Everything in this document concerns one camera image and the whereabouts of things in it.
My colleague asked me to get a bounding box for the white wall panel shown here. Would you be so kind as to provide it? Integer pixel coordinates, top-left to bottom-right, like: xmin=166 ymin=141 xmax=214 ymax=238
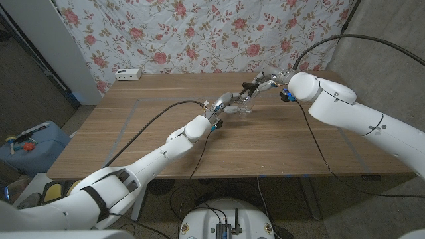
xmin=0 ymin=0 xmax=103 ymax=106

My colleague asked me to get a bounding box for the yellow toy maraca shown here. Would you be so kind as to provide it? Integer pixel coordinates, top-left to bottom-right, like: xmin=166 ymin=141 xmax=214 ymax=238
xmin=5 ymin=133 xmax=18 ymax=155

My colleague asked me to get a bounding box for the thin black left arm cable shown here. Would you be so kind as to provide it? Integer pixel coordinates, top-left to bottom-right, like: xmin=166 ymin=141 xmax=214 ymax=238
xmin=169 ymin=130 xmax=214 ymax=239

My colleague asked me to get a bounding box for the white table leg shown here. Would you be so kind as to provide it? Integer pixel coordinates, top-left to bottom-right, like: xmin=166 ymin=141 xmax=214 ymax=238
xmin=299 ymin=175 xmax=323 ymax=222
xmin=130 ymin=187 xmax=149 ymax=222

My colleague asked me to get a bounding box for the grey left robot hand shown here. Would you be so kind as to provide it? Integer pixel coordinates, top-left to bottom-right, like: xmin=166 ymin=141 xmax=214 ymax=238
xmin=204 ymin=92 xmax=252 ymax=122

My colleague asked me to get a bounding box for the floral backdrop cloth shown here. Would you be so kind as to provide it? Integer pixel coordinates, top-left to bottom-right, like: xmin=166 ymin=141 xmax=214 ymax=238
xmin=54 ymin=0 xmax=355 ymax=96

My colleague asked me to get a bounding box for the round black floor fan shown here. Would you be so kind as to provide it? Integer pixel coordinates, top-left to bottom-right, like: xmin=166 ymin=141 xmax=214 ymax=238
xmin=147 ymin=179 xmax=175 ymax=197

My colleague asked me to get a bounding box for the blue storage box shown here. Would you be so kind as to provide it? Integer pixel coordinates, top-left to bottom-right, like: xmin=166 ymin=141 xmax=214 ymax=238
xmin=0 ymin=120 xmax=72 ymax=179

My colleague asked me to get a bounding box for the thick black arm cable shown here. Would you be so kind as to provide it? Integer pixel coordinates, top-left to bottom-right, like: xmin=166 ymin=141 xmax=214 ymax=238
xmin=103 ymin=100 xmax=206 ymax=168
xmin=292 ymin=33 xmax=425 ymax=71

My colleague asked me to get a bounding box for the yellow and black pad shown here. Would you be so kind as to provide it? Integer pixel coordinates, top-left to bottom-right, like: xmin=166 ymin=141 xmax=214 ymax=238
xmin=41 ymin=179 xmax=82 ymax=204

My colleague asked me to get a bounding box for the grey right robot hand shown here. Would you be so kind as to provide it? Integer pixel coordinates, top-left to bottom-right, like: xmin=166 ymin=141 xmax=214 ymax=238
xmin=250 ymin=67 xmax=296 ymax=97

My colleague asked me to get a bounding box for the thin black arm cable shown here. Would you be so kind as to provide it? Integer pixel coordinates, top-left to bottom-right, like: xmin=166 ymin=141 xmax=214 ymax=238
xmin=169 ymin=130 xmax=214 ymax=239
xmin=295 ymin=100 xmax=425 ymax=199

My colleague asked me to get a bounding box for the white power strip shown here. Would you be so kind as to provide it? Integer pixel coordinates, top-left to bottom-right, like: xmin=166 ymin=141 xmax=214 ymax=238
xmin=114 ymin=68 xmax=143 ymax=82

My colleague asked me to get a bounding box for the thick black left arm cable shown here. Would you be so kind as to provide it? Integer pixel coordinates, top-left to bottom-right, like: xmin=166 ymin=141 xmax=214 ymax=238
xmin=103 ymin=100 xmax=206 ymax=168

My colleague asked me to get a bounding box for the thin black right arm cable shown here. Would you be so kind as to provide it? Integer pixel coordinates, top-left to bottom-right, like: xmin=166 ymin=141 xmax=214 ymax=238
xmin=295 ymin=100 xmax=425 ymax=199

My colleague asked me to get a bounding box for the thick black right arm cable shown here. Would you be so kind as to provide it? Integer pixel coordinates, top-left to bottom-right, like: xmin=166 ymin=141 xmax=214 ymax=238
xmin=292 ymin=33 xmax=425 ymax=71

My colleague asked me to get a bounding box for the white robot torso base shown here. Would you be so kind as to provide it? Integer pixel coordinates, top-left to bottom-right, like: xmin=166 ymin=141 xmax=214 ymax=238
xmin=179 ymin=197 xmax=276 ymax=239

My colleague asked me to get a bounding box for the black backdrop pole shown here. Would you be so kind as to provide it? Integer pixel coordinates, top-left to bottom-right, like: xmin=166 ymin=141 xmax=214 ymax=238
xmin=338 ymin=0 xmax=362 ymax=36

